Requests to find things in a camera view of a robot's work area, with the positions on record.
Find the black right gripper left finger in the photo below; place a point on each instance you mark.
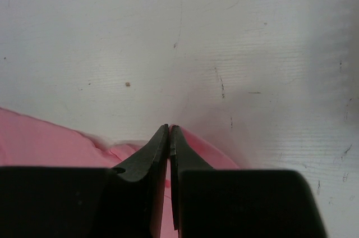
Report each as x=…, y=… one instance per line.
x=139, y=188

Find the pink t-shirt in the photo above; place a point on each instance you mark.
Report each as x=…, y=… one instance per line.
x=27, y=141

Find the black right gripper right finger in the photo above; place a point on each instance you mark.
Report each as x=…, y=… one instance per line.
x=191, y=192

